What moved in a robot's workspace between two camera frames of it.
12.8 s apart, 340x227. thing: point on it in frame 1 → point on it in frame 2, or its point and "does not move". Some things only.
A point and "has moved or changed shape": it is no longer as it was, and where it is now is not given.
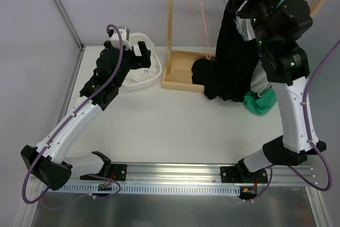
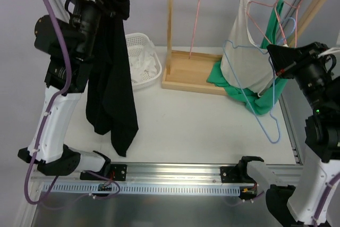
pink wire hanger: [203, 15] has moved or changed shape
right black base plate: [240, 174] does not move
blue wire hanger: [237, 23] → [261, 45]
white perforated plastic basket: [138, 77] does not move
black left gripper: [136, 58] → [86, 1]
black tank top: [228, 77] → [110, 106]
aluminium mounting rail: [197, 174] does not move
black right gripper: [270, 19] → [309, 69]
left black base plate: [116, 171] does not move
